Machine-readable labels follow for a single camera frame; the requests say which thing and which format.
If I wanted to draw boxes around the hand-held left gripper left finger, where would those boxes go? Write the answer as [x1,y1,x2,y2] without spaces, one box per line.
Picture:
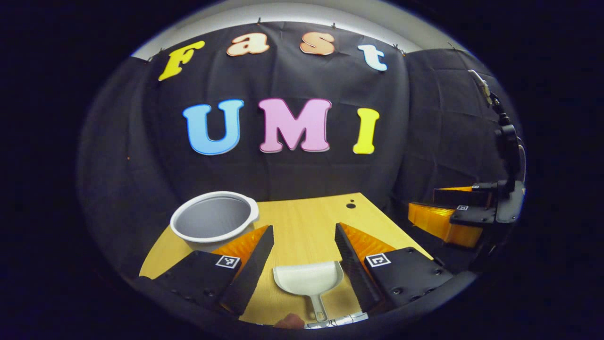
[153,225,275,316]

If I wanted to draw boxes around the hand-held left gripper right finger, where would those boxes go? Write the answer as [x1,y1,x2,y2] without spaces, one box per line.
[335,223,453,313]

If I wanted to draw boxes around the white dustpan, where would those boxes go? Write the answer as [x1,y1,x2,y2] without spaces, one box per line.
[273,260,345,324]

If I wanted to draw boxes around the white garbage bin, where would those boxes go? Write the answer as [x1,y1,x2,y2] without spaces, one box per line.
[170,191,260,252]

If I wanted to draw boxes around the wooden desktop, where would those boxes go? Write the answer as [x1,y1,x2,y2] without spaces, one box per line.
[139,192,432,326]

